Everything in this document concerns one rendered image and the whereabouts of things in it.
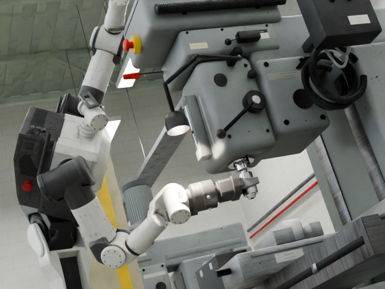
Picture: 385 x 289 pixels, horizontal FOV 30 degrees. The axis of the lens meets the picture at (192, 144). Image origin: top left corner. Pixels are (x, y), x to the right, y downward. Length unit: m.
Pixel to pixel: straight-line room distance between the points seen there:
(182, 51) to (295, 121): 0.41
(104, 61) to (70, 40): 8.50
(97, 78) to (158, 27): 0.47
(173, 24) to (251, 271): 0.82
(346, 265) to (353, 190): 0.83
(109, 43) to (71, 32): 8.30
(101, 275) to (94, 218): 1.59
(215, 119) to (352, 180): 0.52
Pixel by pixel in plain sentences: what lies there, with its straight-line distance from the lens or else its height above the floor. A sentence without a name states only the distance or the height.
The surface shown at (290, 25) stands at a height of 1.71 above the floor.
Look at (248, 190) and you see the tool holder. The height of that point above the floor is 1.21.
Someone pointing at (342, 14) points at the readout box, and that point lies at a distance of 2.19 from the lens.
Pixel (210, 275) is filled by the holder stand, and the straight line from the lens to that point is 2.51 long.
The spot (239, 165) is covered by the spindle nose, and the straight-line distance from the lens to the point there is 2.22.
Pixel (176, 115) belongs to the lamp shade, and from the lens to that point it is 2.14.
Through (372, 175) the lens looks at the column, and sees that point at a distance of 2.30.
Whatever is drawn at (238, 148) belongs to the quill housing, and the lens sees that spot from 2.15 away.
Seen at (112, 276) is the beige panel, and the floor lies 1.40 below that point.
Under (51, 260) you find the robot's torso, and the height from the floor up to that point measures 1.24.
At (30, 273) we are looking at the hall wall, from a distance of 11.31.
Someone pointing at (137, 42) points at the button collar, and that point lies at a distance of 2.30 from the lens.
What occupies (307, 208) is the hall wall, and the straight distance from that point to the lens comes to 10.46.
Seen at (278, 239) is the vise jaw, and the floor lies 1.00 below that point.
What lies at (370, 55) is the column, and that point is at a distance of 2.35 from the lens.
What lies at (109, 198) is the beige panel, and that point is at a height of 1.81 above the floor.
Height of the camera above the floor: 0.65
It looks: 20 degrees up
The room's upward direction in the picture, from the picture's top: 17 degrees counter-clockwise
